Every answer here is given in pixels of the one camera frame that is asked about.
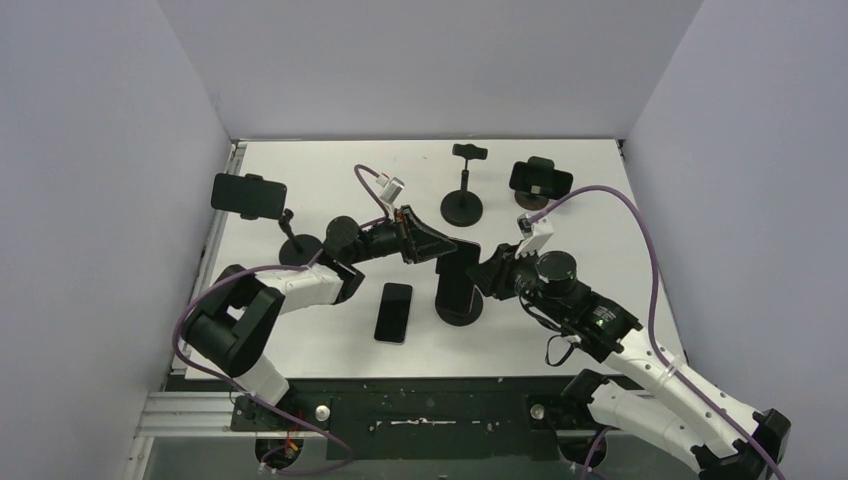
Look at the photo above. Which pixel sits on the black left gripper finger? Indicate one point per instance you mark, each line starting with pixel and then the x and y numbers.
pixel 416 235
pixel 423 256

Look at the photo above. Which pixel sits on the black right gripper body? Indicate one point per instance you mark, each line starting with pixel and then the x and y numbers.
pixel 506 273

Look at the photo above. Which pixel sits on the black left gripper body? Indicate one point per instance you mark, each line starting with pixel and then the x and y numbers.
pixel 394 236

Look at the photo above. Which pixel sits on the purple cased phone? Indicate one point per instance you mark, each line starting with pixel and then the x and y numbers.
pixel 454 288

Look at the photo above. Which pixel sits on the black round-base phone stand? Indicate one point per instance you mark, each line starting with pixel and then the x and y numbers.
pixel 462 207

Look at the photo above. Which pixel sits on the silver-edged black phone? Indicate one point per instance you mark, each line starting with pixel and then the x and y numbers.
pixel 393 313

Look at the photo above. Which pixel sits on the black ball-joint phone stand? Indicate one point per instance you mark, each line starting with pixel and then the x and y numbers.
pixel 466 318

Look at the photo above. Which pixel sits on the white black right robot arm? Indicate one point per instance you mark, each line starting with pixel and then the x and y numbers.
pixel 715 435

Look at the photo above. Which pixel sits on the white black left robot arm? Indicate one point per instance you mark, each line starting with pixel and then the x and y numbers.
pixel 231 322

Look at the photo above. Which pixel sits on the brown-base small phone stand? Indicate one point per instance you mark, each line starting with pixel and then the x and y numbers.
pixel 530 202

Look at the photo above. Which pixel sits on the black phone on brown stand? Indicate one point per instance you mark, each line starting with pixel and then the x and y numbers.
pixel 540 181

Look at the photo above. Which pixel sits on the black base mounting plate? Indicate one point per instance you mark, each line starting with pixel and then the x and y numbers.
pixel 444 418

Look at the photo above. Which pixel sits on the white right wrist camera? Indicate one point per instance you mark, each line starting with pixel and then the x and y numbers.
pixel 535 235

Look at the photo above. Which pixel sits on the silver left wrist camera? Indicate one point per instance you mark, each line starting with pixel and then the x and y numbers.
pixel 390 189

